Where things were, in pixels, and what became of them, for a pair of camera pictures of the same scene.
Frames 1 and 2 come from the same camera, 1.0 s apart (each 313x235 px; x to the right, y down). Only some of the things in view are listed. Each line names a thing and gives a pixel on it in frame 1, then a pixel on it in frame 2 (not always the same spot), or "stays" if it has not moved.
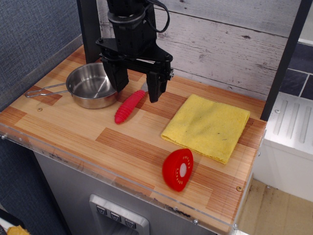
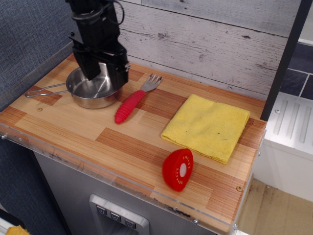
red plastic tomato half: x=177 y=166 stays
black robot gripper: x=136 y=43 → x=97 y=33
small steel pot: x=88 y=85 stays
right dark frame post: x=286 y=58 stays
